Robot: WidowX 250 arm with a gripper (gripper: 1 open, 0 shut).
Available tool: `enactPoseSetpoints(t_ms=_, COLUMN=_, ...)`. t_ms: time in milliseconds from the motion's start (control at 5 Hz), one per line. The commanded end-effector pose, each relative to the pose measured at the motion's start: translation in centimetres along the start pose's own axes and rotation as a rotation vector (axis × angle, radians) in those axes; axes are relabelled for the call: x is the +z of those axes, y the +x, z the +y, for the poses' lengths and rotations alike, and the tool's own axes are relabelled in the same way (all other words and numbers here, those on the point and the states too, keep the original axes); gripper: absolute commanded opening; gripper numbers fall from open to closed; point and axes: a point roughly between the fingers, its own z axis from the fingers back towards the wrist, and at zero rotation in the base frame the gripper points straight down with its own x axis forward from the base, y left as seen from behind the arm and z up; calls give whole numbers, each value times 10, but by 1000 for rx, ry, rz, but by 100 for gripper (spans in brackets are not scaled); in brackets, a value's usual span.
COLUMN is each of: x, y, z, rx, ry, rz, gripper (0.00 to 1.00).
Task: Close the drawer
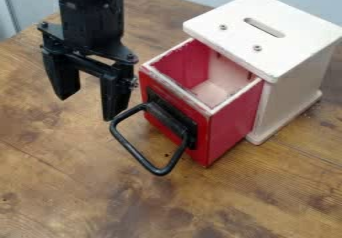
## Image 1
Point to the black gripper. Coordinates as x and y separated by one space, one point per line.
90 31

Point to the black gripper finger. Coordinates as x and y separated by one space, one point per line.
115 88

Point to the red wooden drawer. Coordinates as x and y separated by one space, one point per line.
200 85

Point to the grey vertical pole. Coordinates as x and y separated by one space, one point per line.
12 15

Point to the white wooden box cabinet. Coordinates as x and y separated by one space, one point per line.
282 44

